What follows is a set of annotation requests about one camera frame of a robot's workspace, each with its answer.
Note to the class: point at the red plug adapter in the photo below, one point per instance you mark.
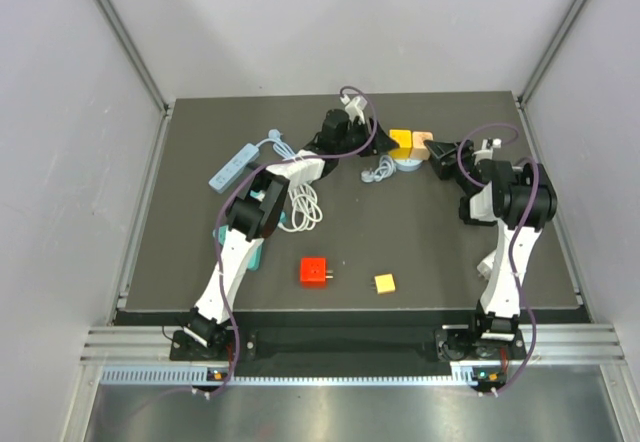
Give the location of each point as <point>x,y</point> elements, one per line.
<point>314,272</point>

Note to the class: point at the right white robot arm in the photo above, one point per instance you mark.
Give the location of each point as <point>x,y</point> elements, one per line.
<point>519,200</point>

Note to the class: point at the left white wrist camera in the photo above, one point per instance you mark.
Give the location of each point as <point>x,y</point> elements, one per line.
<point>354,106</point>

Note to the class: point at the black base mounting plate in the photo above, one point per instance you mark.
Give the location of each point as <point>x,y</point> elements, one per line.
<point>428,342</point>

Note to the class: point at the yellow cube socket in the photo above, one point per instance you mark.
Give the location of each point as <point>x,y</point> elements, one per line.
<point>404,140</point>

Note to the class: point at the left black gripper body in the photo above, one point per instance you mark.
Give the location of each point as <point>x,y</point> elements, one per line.
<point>356,138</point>

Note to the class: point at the white cube plug adapter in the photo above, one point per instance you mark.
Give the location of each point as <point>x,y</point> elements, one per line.
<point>485,267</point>

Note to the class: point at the teal triangular power strip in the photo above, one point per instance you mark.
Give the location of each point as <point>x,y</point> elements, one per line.
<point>254,263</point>

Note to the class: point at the grey slotted cable duct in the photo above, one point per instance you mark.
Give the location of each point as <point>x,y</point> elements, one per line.
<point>210,377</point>

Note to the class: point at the orange plug adapter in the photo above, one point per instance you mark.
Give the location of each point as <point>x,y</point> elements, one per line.
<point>384,284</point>

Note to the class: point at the orange cube socket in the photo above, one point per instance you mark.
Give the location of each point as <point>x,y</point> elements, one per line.
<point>419,149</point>

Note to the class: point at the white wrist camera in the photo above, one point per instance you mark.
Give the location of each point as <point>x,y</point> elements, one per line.
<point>487,149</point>
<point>354,106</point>

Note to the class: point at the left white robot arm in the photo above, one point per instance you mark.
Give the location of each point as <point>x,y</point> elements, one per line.
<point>253,211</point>

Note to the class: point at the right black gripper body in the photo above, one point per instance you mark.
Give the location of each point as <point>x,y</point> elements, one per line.
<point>452,169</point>

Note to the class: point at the light blue power strip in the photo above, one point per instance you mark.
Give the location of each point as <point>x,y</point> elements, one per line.
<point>233,168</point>

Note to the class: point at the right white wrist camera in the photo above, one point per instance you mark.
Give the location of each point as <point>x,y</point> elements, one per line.
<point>487,149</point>

